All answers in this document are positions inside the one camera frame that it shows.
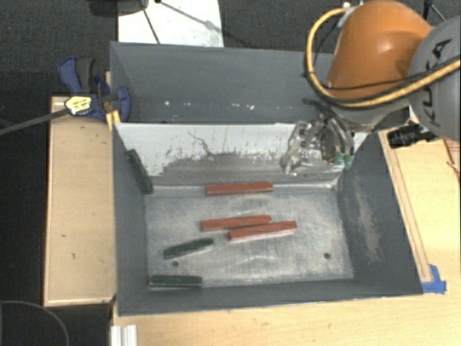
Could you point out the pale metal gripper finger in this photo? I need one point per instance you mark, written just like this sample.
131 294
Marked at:
299 135
292 161

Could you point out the red-brown flat block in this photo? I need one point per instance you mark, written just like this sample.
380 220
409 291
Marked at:
238 189
230 223
263 230

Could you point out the grey metal bin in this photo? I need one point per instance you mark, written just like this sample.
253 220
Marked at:
252 258

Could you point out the dark green flat block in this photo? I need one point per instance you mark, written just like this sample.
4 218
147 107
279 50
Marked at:
187 248
139 173
175 280

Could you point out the pale wood board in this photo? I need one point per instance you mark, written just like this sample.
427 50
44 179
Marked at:
79 207

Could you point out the black cylinder on white bracket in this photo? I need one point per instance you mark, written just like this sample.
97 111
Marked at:
408 136

